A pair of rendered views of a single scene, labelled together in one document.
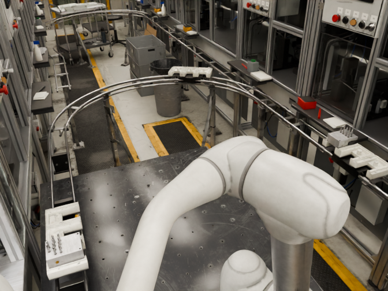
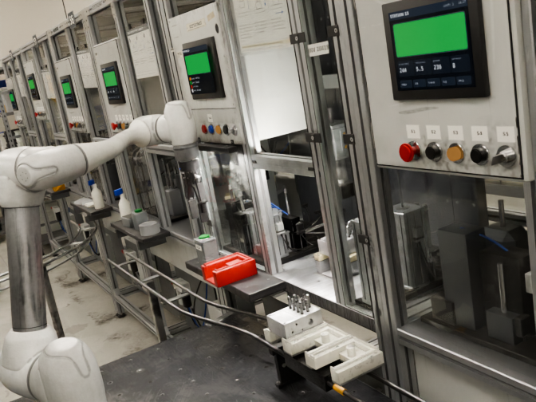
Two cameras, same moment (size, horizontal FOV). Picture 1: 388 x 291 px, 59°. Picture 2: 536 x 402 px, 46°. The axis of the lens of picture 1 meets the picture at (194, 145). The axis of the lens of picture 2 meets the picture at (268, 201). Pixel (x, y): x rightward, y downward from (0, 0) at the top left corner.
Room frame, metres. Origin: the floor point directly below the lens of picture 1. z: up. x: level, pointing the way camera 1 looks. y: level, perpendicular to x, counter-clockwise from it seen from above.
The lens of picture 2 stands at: (2.55, 0.26, 1.65)
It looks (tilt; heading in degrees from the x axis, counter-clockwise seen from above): 13 degrees down; 172
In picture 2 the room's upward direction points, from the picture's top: 10 degrees counter-clockwise
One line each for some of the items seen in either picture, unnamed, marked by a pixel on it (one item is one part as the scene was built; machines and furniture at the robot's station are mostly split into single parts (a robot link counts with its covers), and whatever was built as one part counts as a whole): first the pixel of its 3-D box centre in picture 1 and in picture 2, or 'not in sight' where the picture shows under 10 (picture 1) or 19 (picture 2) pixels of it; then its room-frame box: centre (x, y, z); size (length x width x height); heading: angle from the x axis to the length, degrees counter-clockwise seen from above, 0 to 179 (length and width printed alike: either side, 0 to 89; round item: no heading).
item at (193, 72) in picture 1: (190, 74); not in sight; (2.91, 0.01, 0.84); 0.37 x 0.14 x 0.10; 78
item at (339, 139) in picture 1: (342, 135); not in sight; (1.65, -0.83, 0.92); 0.13 x 0.10 x 0.09; 110
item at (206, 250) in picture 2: not in sight; (209, 251); (0.28, 0.31, 0.97); 0.08 x 0.08 x 0.12; 20
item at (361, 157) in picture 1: (354, 159); not in sight; (1.54, -0.87, 0.84); 0.37 x 0.14 x 0.10; 20
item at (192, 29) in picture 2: not in sight; (232, 72); (0.27, 0.52, 1.60); 0.42 x 0.29 x 0.46; 20
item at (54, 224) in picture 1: (66, 241); (321, 352); (1.01, 0.54, 0.84); 0.36 x 0.14 x 0.10; 20
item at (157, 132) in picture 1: (177, 140); not in sight; (3.19, 0.17, 0.01); 1.00 x 0.55 x 0.01; 20
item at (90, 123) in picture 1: (81, 76); not in sight; (5.24, 1.74, 0.01); 5.85 x 0.59 x 0.01; 20
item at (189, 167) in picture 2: not in sight; (190, 171); (0.29, 0.31, 1.28); 0.08 x 0.07 x 0.09; 20
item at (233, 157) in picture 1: (237, 163); (47, 168); (0.68, -0.10, 1.44); 0.18 x 0.14 x 0.13; 135
